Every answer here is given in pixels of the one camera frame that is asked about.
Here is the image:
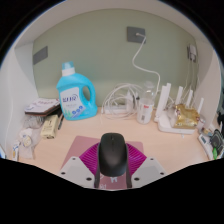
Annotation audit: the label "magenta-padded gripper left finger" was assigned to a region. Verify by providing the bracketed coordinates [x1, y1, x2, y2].
[59, 142, 101, 189]

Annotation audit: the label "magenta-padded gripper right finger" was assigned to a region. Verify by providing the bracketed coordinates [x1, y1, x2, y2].
[125, 141, 167, 189]

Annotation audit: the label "black computer mouse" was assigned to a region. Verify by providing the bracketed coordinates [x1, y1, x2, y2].
[97, 132, 130, 178]

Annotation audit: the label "pink printed mouse pad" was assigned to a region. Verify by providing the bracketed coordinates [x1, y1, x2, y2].
[60, 134, 145, 191]

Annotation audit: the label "white router with antennas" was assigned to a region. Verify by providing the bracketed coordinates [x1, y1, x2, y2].
[153, 82, 205, 136]

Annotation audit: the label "black pen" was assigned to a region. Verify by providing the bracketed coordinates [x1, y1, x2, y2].
[57, 113, 65, 131]

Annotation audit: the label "small yellow box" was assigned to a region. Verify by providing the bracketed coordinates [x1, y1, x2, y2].
[40, 114, 60, 140]

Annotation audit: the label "clear plastic bags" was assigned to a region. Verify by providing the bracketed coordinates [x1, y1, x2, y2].
[18, 114, 43, 160]

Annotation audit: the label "clear plastic bottle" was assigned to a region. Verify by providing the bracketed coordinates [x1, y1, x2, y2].
[136, 81, 156, 125]

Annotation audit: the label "white snack packet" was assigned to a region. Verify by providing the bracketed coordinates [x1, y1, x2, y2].
[11, 140, 21, 162]

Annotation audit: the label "gold foil bag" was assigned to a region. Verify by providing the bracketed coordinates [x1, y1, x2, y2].
[172, 103, 201, 130]

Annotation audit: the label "white power strip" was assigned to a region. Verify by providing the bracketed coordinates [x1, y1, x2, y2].
[101, 99, 134, 116]

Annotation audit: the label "stack of books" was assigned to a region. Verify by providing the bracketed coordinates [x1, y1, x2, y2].
[23, 97, 62, 117]

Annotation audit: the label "blue detergent bottle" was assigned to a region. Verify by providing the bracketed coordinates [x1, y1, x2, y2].
[55, 61, 99, 122]

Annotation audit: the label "white cable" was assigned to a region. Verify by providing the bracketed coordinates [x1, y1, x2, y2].
[131, 32, 162, 91]

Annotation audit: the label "grey blank wall plate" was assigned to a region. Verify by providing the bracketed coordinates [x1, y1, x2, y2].
[32, 45, 49, 66]

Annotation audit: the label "wall socket with chargers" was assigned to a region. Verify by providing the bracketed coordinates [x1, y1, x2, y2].
[186, 43, 198, 63]

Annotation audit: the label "grey wall socket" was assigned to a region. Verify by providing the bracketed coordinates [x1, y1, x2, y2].
[126, 26, 147, 44]

